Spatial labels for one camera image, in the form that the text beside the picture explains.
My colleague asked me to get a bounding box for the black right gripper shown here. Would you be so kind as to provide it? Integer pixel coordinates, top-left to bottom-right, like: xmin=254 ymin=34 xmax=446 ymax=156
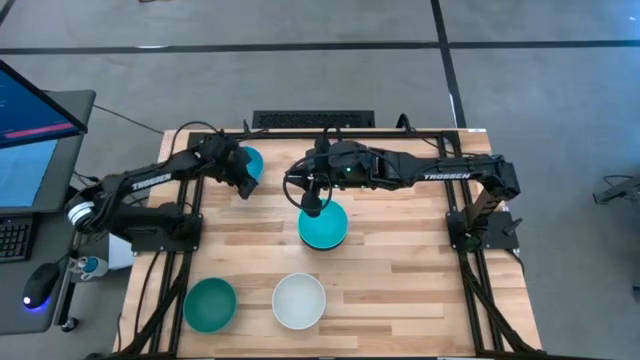
xmin=285 ymin=141 xmax=377 ymax=219

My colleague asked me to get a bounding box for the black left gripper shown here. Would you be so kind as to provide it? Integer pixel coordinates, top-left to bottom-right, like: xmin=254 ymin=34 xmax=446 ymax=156
xmin=198 ymin=133 xmax=261 ymax=201

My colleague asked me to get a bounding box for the light teal bowl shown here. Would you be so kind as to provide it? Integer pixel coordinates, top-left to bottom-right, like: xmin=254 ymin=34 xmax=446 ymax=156
xmin=297 ymin=198 xmax=350 ymax=250

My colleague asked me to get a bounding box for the blue bowl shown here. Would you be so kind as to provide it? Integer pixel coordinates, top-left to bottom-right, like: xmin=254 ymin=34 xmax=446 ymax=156
xmin=241 ymin=145 xmax=266 ymax=183

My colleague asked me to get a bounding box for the white ceramic bowl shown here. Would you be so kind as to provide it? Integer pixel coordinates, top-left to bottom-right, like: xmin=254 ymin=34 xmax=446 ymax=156
xmin=271 ymin=272 xmax=327 ymax=331

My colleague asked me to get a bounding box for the green bowl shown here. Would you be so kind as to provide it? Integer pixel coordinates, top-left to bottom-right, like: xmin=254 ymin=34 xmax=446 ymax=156
xmin=182 ymin=277 xmax=239 ymax=334

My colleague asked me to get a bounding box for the white box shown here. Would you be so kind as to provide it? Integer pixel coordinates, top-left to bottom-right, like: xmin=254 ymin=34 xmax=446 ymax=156
xmin=107 ymin=233 xmax=135 ymax=272

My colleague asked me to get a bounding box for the white blue bottle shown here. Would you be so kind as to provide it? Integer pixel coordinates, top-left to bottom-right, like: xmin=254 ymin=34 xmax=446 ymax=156
xmin=69 ymin=254 xmax=110 ymax=282

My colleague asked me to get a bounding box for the black clamp lever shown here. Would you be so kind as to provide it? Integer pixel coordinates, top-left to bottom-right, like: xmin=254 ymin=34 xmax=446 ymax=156
xmin=501 ymin=216 xmax=525 ymax=237

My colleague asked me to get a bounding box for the grey framed monitor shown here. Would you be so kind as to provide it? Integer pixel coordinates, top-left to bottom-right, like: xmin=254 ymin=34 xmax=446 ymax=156
xmin=0 ymin=89 xmax=97 ymax=217

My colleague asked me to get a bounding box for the black tilted monitor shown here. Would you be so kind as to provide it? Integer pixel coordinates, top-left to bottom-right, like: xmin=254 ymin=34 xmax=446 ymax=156
xmin=0 ymin=58 xmax=90 ymax=150

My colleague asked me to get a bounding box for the black computer mouse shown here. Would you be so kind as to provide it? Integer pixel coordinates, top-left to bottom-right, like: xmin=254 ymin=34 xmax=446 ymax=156
xmin=21 ymin=261 xmax=62 ymax=312

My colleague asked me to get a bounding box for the black keyboard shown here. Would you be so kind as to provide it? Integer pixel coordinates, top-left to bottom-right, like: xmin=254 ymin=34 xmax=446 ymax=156
xmin=0 ymin=214 xmax=35 ymax=265

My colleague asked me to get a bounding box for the grey desk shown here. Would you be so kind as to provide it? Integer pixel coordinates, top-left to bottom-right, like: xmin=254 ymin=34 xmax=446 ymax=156
xmin=0 ymin=207 xmax=79 ymax=337

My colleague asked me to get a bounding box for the black floor stand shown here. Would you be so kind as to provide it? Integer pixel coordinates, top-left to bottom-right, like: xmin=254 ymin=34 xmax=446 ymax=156
xmin=591 ymin=174 xmax=640 ymax=206

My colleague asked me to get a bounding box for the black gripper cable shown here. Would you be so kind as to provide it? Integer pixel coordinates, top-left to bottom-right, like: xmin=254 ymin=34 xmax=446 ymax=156
xmin=282 ymin=158 xmax=335 ymax=214

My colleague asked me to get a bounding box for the black aluminium table frame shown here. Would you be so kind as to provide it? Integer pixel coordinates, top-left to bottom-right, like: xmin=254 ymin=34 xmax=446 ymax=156
xmin=115 ymin=127 xmax=542 ymax=360

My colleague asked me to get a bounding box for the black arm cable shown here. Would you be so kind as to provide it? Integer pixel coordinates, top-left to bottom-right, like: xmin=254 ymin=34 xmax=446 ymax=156
xmin=168 ymin=120 xmax=224 ymax=157

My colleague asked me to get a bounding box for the black floor cable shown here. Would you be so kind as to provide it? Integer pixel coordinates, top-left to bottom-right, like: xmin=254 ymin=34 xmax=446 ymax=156
xmin=92 ymin=103 xmax=167 ymax=136

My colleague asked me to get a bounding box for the black cable bundle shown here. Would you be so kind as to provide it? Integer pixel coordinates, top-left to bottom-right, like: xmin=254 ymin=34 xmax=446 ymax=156
xmin=117 ymin=249 xmax=194 ymax=359
xmin=458 ymin=249 xmax=540 ymax=357

